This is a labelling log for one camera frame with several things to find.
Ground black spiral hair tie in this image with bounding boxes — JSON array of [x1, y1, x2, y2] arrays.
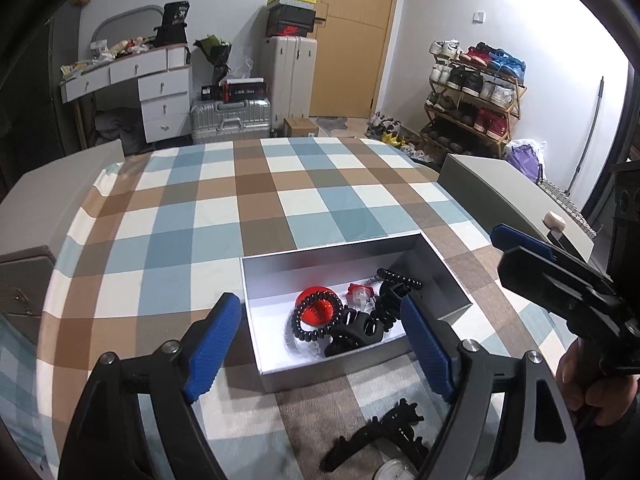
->
[[285, 300, 351, 343], [375, 267, 425, 291]]

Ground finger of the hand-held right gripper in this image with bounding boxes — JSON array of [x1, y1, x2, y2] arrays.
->
[[489, 223, 557, 262], [498, 247, 632, 342]]

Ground black and red shoe box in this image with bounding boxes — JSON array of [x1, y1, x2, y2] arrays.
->
[[265, 22, 315, 38]]

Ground checked tablecloth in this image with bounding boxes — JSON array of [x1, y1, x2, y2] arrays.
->
[[42, 135, 576, 480]]

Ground wooden shoe rack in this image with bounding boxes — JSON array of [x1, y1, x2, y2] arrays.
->
[[420, 55, 528, 158]]

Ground black phone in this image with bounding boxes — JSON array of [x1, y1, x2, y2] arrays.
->
[[547, 230, 583, 261]]

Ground small black hair claw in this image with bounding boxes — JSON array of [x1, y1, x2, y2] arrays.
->
[[372, 282, 416, 323], [324, 310, 386, 358]]

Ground pile of loose shoes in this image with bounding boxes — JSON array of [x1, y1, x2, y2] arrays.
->
[[365, 112, 436, 163]]

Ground black box with red stripe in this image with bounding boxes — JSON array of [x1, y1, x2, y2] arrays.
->
[[222, 77, 266, 101]]

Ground long black pole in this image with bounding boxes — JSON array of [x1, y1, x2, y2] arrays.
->
[[565, 76, 606, 196]]

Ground white wire rack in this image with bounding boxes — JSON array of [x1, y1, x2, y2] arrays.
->
[[537, 180, 598, 238]]

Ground person's right hand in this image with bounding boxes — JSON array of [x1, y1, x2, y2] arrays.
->
[[555, 340, 640, 429]]

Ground white dresser desk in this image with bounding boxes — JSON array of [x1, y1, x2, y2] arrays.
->
[[60, 47, 193, 146]]

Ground wooden door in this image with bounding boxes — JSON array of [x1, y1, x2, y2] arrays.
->
[[304, 0, 403, 118]]

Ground silver ribbed suitcase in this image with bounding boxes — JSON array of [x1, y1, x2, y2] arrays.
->
[[190, 97, 273, 143]]

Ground silver cardboard box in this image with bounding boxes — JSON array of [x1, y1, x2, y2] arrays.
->
[[240, 231, 475, 393]]

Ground small red-capped clear item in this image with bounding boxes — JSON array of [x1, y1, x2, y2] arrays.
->
[[345, 282, 376, 311]]

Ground round white button badge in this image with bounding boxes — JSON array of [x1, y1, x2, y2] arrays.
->
[[372, 457, 418, 480]]

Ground long black hair claw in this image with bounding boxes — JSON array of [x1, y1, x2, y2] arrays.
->
[[320, 397, 431, 473]]

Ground clutter of small desk things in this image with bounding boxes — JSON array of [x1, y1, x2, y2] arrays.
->
[[60, 35, 156, 81]]

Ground grey arched mirror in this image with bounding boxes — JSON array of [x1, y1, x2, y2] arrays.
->
[[91, 5, 166, 48]]

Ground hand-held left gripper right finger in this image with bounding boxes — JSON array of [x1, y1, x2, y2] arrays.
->
[[400, 293, 587, 480]]

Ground red translucent round hair ring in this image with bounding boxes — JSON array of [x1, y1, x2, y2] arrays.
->
[[295, 285, 346, 328]]

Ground white upright suitcase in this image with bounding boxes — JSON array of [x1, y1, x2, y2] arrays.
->
[[262, 36, 318, 133]]

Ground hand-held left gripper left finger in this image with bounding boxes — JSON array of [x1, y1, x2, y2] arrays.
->
[[57, 292, 243, 480]]

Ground purple bag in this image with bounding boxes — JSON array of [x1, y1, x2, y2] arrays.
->
[[505, 140, 546, 183]]

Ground small brown cardboard box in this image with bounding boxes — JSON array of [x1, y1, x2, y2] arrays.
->
[[284, 117, 318, 138]]

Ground black wrapped bouquet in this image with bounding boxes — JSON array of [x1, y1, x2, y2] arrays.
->
[[192, 35, 233, 86]]

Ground rows of sneakers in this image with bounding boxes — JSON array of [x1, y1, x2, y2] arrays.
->
[[427, 40, 526, 141]]

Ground black paper bag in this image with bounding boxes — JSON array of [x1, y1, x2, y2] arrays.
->
[[152, 1, 190, 48]]

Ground large grey storage box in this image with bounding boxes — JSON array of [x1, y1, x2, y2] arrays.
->
[[437, 154, 598, 261]]

